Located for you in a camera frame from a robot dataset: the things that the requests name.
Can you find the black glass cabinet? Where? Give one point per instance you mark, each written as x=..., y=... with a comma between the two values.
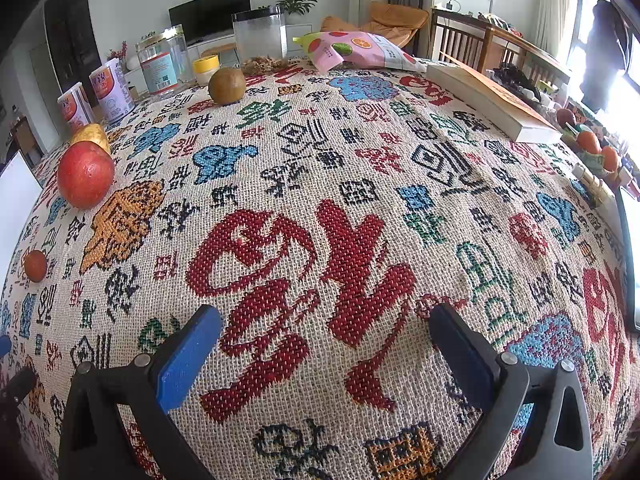
x=70, y=35

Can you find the large green potted plant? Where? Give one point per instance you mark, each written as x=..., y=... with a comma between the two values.
x=295, y=4

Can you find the dark red fruit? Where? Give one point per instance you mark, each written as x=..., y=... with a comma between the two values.
x=565, y=117

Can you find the yellow lid small cup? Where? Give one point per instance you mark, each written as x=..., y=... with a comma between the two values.
x=206, y=69

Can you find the clear jar blue label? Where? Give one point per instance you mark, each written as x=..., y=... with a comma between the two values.
x=160, y=62

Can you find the orange tangerine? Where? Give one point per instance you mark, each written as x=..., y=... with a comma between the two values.
x=589, y=142
x=610, y=158

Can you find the red flower vase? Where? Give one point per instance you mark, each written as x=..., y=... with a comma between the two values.
x=117, y=51

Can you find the pink snack bag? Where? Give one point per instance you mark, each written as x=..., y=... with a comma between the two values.
x=360, y=50

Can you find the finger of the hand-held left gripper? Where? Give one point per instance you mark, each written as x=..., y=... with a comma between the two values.
x=3, y=346
x=20, y=385

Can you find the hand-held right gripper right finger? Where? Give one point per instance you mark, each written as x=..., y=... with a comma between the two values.
x=460, y=357

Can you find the small brown round fruit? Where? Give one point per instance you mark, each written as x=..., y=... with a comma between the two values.
x=35, y=266

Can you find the printed woven tablecloth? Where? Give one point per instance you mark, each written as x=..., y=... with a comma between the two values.
x=350, y=240

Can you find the black smartphone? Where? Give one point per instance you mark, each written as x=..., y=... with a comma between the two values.
x=628, y=260

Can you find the brown kiwi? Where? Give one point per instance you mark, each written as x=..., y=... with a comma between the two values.
x=226, y=86

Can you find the orange lounge chair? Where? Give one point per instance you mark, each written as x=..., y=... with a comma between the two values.
x=385, y=20

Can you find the pink label tin can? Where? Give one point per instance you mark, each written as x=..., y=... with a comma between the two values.
x=111, y=92
x=75, y=107

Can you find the orange cover book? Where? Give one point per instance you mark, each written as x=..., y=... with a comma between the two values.
x=495, y=100

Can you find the white box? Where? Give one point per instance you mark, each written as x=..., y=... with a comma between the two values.
x=17, y=200

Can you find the clear container black lid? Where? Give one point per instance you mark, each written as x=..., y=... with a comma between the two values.
x=260, y=35

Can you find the black television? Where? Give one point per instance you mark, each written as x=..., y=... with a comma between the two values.
x=210, y=12

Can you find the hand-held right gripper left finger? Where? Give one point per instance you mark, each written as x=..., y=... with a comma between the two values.
x=189, y=357

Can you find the red apple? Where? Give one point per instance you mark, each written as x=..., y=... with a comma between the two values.
x=86, y=175

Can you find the yellow pear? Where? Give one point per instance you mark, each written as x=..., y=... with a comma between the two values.
x=92, y=135

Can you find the wooden bench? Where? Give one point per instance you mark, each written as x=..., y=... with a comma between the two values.
x=500, y=45

